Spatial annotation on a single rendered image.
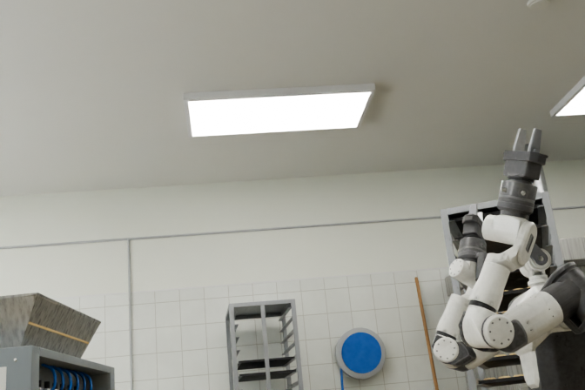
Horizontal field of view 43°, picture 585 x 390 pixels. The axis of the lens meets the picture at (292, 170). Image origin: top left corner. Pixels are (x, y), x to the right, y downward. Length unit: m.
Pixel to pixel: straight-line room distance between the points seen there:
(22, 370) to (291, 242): 4.61
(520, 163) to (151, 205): 4.82
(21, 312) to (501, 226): 1.22
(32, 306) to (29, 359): 0.17
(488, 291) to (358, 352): 4.29
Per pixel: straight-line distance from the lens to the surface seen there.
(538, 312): 1.90
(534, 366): 2.12
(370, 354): 6.09
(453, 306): 2.43
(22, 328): 2.03
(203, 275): 6.24
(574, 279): 1.98
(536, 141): 1.92
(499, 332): 1.81
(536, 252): 2.17
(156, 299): 6.23
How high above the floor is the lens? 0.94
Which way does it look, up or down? 19 degrees up
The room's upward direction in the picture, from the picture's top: 6 degrees counter-clockwise
